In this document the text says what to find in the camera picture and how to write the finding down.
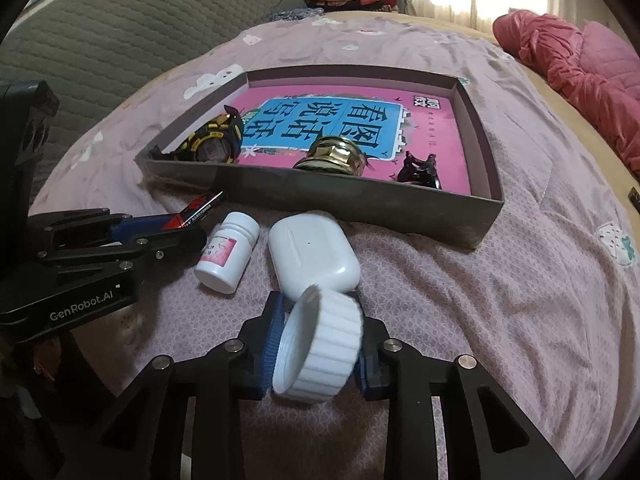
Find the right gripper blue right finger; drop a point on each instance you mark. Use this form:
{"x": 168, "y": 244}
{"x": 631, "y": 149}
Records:
{"x": 487, "y": 435}

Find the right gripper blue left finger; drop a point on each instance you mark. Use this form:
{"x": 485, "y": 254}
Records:
{"x": 145, "y": 436}

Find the red black lighter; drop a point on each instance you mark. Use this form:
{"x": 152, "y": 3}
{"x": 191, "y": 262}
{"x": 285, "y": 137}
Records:
{"x": 196, "y": 210}

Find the white pill bottle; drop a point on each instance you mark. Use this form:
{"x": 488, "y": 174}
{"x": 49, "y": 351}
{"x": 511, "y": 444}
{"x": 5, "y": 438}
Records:
{"x": 225, "y": 257}

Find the white ribbed jar lid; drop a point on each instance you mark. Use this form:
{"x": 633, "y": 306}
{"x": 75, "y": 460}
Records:
{"x": 319, "y": 346}

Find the black yellow wrist watch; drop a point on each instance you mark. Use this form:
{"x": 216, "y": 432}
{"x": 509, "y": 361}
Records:
{"x": 219, "y": 140}

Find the white earbuds case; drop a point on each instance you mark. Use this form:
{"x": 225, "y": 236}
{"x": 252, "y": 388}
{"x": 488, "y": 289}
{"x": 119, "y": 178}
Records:
{"x": 312, "y": 249}

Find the brass metal fitting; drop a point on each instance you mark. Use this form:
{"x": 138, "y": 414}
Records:
{"x": 335, "y": 155}

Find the purple patterned bed sheet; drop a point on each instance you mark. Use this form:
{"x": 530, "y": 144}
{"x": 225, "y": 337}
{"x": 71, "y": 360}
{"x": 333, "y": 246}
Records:
{"x": 542, "y": 304}

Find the grey cardboard box tray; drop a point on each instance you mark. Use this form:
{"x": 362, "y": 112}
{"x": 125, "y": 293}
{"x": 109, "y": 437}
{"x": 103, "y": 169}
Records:
{"x": 455, "y": 219}

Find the grey quilted headboard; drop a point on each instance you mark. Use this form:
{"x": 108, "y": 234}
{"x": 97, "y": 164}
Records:
{"x": 93, "y": 54}

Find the pink and blue book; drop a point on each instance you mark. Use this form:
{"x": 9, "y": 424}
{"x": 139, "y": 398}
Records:
{"x": 281, "y": 122}

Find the pink quilted duvet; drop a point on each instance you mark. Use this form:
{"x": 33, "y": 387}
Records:
{"x": 593, "y": 68}

